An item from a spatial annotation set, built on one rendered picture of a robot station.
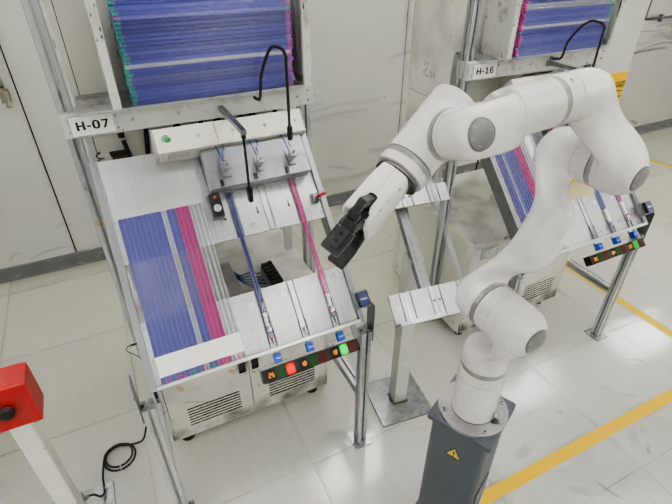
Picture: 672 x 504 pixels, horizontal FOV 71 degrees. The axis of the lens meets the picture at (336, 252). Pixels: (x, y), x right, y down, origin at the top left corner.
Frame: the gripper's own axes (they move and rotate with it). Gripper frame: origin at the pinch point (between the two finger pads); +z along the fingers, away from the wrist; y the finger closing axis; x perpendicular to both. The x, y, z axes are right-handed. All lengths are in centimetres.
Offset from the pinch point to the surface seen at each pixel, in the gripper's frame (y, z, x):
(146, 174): -63, 9, -76
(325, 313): -87, 7, -8
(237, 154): -69, -15, -60
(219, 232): -73, 8, -49
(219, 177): -67, -5, -59
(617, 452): -152, -24, 115
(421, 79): -131, -106, -48
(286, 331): -82, 20, -14
